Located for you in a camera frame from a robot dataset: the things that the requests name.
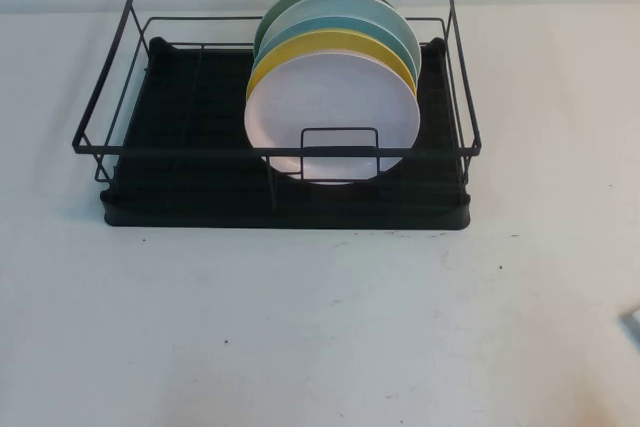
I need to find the pink plate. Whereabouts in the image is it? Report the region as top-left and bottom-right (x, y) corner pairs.
(243, 51), (422, 186)

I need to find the yellow plate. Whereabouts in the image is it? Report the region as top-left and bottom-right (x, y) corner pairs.
(245, 28), (419, 99)

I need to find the teal plate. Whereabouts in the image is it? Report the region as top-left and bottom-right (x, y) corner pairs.
(250, 14), (423, 84)

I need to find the pale blue plate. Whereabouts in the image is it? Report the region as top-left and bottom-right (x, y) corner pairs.
(256, 0), (414, 54)

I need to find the green plate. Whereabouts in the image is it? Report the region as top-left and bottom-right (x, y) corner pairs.
(253, 0), (397, 56)

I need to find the black plastic drip tray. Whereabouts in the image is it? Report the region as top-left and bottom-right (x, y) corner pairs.
(101, 36), (473, 231)

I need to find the black wire dish rack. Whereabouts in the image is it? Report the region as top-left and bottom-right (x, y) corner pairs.
(71, 0), (483, 199)

